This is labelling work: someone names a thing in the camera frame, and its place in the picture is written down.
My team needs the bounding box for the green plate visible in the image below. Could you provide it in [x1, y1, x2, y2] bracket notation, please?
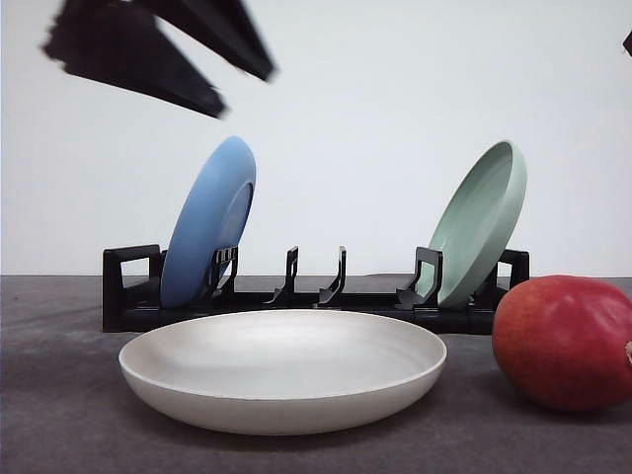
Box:
[419, 141, 528, 308]

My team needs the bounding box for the blue plate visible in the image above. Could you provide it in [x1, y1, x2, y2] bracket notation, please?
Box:
[160, 136, 257, 307]

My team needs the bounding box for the white plate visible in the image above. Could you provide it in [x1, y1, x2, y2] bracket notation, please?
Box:
[118, 310, 447, 436]

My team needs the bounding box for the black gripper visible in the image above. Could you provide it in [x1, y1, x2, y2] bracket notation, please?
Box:
[622, 31, 632, 56]

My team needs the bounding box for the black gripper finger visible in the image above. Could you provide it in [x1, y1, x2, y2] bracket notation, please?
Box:
[42, 0, 227, 118]
[137, 0, 277, 81]

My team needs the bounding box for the red pomegranate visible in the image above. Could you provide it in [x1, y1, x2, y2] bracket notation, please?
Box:
[492, 275, 632, 413]

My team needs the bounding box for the black dish rack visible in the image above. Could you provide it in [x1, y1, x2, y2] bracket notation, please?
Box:
[103, 245, 530, 344]

